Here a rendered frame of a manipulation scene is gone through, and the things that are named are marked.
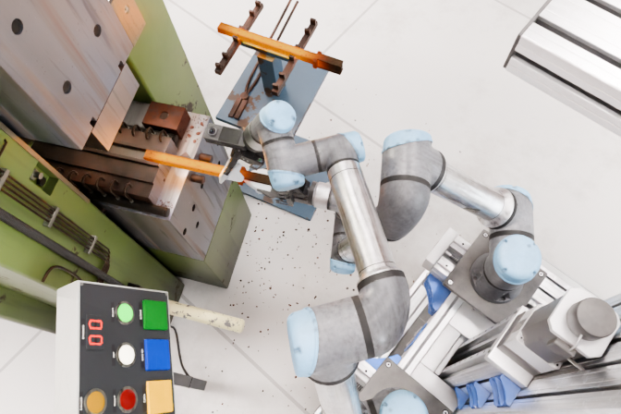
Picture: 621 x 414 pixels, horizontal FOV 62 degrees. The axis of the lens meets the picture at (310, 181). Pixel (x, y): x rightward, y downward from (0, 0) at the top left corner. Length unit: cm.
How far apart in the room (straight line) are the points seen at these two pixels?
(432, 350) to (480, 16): 214
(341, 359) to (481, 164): 191
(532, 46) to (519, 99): 253
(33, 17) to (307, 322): 73
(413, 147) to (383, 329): 44
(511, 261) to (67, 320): 109
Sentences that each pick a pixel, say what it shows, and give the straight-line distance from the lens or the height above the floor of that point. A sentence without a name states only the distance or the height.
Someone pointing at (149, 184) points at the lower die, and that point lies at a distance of 161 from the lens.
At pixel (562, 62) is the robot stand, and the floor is 202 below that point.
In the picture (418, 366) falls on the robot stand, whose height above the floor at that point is 73.
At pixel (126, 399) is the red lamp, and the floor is 110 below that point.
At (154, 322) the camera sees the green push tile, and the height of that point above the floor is 102.
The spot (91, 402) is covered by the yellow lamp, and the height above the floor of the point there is 117.
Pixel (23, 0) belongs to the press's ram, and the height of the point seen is 170.
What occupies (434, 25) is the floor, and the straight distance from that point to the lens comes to 318.
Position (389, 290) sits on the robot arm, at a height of 141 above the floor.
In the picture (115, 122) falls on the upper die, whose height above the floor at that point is 130.
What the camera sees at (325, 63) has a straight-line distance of 170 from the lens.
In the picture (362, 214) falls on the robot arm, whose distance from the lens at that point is 104.
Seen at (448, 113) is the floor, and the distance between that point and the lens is 284.
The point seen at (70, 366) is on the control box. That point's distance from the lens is 131.
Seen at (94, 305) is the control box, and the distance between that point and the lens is 134.
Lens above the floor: 236
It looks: 65 degrees down
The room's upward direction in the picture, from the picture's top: 6 degrees counter-clockwise
